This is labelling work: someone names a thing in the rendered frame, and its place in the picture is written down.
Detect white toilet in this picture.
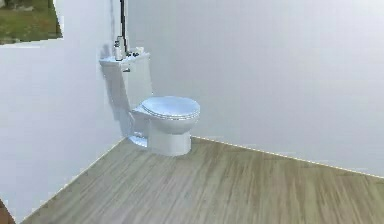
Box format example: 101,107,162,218
98,52,202,157

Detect white bottle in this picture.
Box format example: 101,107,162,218
113,39,124,62

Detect black pole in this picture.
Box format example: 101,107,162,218
119,0,129,55

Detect window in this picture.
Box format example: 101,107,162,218
0,0,64,46

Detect brown wooden object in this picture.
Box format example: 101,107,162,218
0,198,16,224

